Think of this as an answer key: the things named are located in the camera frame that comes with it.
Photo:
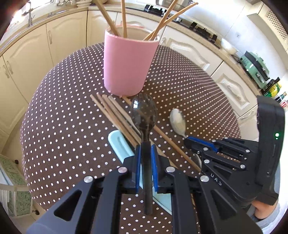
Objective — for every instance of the mint green sheathed knife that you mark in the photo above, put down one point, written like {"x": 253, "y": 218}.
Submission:
{"x": 121, "y": 148}

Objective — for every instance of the brown polka dot tablecloth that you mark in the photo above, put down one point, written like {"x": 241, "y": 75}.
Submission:
{"x": 64, "y": 135}

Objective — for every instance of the cream lower kitchen cabinets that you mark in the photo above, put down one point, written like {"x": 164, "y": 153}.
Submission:
{"x": 27, "y": 58}

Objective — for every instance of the silver metal spoon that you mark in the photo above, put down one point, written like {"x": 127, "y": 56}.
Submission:
{"x": 177, "y": 122}

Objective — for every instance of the white step stool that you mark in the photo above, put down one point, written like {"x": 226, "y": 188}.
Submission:
{"x": 15, "y": 197}

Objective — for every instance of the wooden chopstick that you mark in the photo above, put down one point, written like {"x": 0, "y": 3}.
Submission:
{"x": 170, "y": 19}
{"x": 122, "y": 119}
{"x": 178, "y": 149}
{"x": 107, "y": 17}
{"x": 104, "y": 107}
{"x": 164, "y": 18}
{"x": 123, "y": 14}
{"x": 124, "y": 114}

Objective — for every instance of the black gas stove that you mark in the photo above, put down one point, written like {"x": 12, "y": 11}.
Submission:
{"x": 190, "y": 24}

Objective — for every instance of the chrome sink faucet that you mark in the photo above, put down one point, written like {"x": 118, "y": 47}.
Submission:
{"x": 29, "y": 13}

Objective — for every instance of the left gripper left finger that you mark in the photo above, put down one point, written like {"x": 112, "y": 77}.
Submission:
{"x": 137, "y": 165}

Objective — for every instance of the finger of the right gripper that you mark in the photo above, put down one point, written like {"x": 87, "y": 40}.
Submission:
{"x": 203, "y": 142}
{"x": 194, "y": 146}

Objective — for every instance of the yellow green bottle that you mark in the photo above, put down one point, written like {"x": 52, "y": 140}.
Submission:
{"x": 273, "y": 88}

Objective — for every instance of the black plastic spork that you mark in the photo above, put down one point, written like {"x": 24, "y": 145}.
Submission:
{"x": 144, "y": 116}

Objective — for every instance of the stainless steel steamer pot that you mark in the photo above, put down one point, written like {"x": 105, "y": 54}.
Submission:
{"x": 181, "y": 4}

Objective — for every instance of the pink cylindrical utensil holder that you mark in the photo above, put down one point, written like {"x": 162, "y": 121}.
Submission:
{"x": 126, "y": 61}

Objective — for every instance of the green countertop appliance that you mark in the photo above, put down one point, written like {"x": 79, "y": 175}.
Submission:
{"x": 255, "y": 68}

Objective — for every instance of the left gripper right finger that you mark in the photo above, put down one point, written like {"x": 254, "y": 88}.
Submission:
{"x": 154, "y": 164}

